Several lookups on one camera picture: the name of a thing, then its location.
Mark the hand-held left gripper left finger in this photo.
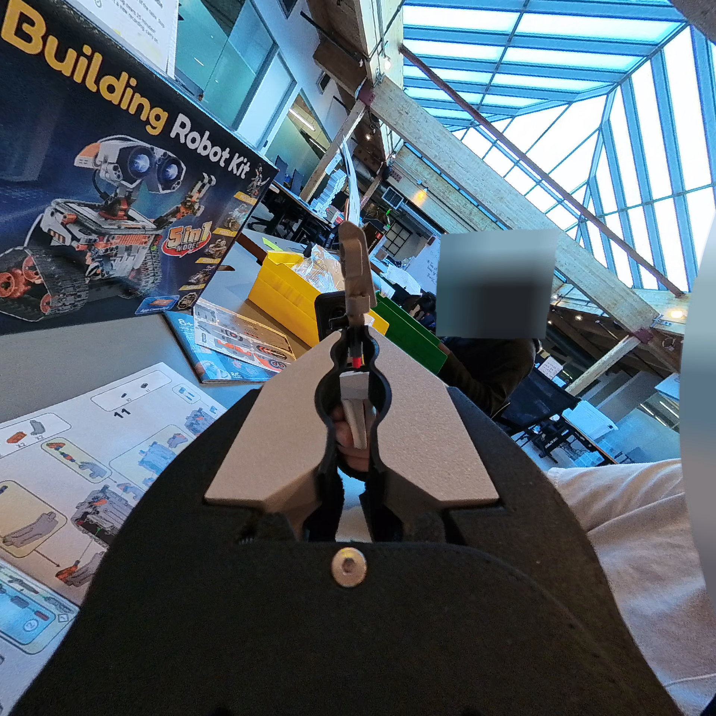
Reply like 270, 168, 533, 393
204, 330, 345, 541

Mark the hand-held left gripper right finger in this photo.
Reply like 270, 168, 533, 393
358, 326, 501, 541

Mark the person's right hand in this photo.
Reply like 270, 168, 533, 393
334, 405, 371, 473

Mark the yellow plastic bin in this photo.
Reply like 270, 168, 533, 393
248, 251, 390, 349

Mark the clear plastic bag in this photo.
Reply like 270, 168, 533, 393
291, 243, 345, 294

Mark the green plastic bin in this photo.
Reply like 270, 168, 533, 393
372, 293, 448, 374

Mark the black mesh office chair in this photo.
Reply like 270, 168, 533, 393
495, 366, 582, 448

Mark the blue booklet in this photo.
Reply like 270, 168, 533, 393
164, 310, 292, 384

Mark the white storage box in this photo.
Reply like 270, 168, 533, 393
562, 400, 619, 443

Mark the open white instruction booklet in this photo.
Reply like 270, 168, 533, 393
0, 362, 227, 711

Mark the person's white t-shirt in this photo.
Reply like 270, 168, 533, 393
545, 459, 716, 716

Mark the robot kit box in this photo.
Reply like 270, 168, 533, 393
0, 0, 279, 336

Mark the white printed instruction card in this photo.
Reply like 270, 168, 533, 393
67, 0, 180, 76

